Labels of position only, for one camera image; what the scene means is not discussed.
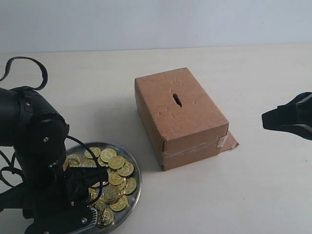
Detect gold coin right edge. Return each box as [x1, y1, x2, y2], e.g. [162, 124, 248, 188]
[124, 177, 137, 195]

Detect brown cardboard slotted box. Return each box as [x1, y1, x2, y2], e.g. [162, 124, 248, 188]
[135, 68, 239, 171]

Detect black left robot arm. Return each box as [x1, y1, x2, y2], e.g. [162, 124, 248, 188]
[0, 87, 108, 234]

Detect gold coin upper right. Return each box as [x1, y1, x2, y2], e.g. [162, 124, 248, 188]
[100, 148, 117, 163]

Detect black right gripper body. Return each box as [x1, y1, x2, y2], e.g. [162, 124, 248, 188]
[261, 92, 312, 140]

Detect round steel plate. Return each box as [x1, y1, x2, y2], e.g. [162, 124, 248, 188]
[67, 142, 142, 234]

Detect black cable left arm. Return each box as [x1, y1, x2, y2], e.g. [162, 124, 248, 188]
[0, 56, 49, 90]

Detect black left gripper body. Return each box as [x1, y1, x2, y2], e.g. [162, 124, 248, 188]
[0, 164, 108, 234]

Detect gold coin top of pile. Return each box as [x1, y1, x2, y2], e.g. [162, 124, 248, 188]
[84, 147, 101, 159]

